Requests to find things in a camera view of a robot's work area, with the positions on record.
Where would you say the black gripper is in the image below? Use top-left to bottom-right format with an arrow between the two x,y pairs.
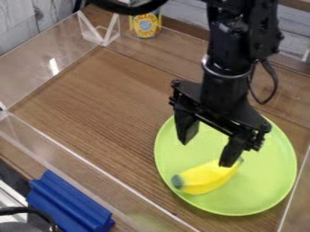
168,67 -> 274,169

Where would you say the yellow toy banana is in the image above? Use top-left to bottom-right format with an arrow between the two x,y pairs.
172,159 -> 244,195

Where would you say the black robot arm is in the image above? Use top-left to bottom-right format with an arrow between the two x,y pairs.
170,0 -> 284,167

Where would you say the green round plate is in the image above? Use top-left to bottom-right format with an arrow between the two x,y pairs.
154,118 -> 297,216

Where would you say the yellow labelled tin can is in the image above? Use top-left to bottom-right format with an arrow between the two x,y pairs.
129,9 -> 162,39

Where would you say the blue plastic block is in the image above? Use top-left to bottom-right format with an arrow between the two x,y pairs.
27,170 -> 115,232

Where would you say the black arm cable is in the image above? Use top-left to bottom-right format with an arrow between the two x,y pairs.
246,58 -> 281,106

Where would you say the clear acrylic triangle bracket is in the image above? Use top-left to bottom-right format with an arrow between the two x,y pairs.
78,11 -> 121,47

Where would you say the clear acrylic front wall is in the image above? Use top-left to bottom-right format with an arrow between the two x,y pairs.
0,111 -> 200,232

